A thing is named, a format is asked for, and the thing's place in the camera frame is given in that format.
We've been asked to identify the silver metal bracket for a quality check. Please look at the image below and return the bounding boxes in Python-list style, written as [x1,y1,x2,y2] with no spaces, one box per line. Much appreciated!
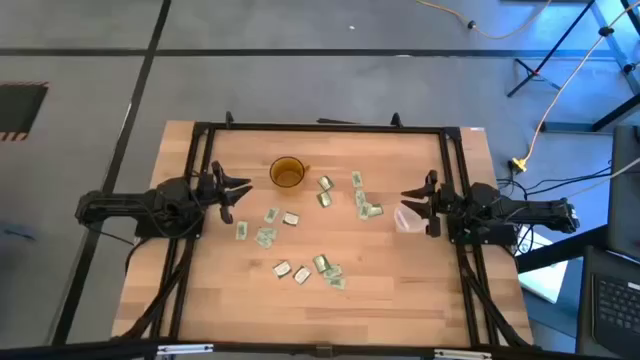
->
[155,343,215,357]
[433,348,494,360]

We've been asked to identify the black tripod stand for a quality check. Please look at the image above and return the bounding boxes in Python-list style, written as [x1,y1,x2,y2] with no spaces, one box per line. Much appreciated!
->
[506,0,599,99]

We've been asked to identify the yellow mug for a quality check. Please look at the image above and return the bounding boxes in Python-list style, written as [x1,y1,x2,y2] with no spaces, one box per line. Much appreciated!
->
[268,155,311,190]

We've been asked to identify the clear plastic bag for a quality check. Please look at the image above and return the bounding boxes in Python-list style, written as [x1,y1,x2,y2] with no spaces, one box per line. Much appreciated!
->
[393,202,431,235]

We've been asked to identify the black diagonal bar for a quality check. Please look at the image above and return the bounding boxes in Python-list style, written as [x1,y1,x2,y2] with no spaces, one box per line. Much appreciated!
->
[514,223,610,275]

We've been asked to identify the floor hatch with hazard stripes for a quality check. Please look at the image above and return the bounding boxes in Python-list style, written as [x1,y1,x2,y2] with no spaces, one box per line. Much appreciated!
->
[0,81,50,143]

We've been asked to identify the yellow extension cord with plug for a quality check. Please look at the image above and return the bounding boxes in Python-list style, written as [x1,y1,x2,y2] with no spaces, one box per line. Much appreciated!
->
[508,0,640,175]

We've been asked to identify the black floor cable bundle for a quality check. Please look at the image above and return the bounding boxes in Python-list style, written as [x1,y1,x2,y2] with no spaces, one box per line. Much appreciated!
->
[494,158,615,201]

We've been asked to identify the white box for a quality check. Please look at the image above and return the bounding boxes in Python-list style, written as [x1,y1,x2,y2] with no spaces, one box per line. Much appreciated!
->
[516,224,570,305]

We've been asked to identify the black keyboard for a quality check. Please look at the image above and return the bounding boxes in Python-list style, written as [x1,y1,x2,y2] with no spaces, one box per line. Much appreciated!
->
[592,272,640,346]

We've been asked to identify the white cable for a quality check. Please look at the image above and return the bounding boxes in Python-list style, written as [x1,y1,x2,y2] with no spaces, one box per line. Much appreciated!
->
[564,157,640,199]

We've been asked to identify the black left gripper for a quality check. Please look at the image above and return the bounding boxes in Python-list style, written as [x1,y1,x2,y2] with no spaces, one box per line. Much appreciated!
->
[197,159,254,225]

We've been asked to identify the black aluminium frame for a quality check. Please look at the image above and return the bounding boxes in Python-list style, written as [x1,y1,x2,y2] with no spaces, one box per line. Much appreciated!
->
[0,110,640,360]

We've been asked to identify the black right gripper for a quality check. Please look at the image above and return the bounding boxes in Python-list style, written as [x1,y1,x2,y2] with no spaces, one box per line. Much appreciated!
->
[400,169,457,239]

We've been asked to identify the yellow cord with black ball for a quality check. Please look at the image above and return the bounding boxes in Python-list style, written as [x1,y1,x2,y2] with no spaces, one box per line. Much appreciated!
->
[414,0,554,41]

